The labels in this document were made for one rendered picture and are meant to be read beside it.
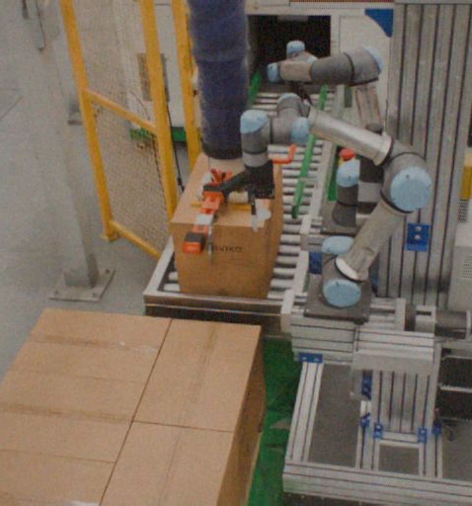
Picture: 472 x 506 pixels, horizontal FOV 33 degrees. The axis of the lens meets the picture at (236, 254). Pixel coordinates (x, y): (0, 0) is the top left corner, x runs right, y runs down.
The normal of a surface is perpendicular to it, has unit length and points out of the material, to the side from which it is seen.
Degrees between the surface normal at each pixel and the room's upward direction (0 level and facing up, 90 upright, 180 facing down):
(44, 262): 0
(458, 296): 90
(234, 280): 90
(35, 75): 90
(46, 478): 0
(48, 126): 90
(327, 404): 0
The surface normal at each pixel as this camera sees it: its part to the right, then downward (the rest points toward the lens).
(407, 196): 0.00, 0.49
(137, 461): -0.06, -0.80
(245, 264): -0.18, 0.59
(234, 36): 0.52, 0.61
